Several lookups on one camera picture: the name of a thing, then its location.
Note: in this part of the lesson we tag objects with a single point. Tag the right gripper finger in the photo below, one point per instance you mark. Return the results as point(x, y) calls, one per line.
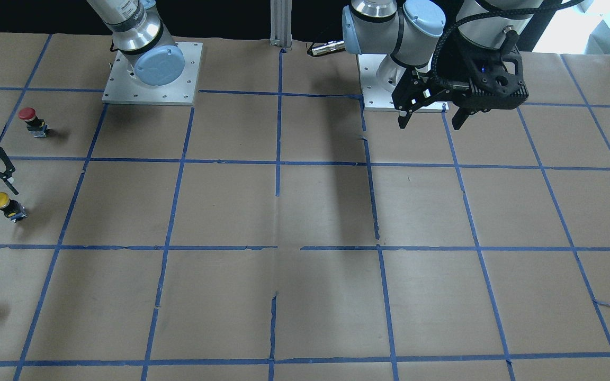
point(7, 174)

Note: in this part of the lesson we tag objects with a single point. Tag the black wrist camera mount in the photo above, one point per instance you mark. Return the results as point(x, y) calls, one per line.
point(481, 79)

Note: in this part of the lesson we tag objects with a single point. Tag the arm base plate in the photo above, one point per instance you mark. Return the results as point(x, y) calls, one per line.
point(123, 87)
point(378, 75)

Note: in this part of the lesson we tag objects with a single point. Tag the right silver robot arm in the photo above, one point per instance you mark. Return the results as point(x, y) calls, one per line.
point(138, 33)

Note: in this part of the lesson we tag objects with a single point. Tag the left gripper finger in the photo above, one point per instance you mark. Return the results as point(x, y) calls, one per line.
point(411, 98)
point(461, 116)

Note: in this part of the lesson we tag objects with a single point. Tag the aluminium frame post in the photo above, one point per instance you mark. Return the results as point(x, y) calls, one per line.
point(280, 22)

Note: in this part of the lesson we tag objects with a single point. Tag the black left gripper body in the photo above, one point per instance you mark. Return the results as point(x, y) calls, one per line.
point(459, 67)

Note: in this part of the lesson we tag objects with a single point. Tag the red push button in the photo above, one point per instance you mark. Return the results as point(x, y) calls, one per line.
point(36, 126)

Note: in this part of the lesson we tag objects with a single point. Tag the yellow push button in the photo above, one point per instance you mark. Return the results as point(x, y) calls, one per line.
point(11, 209)

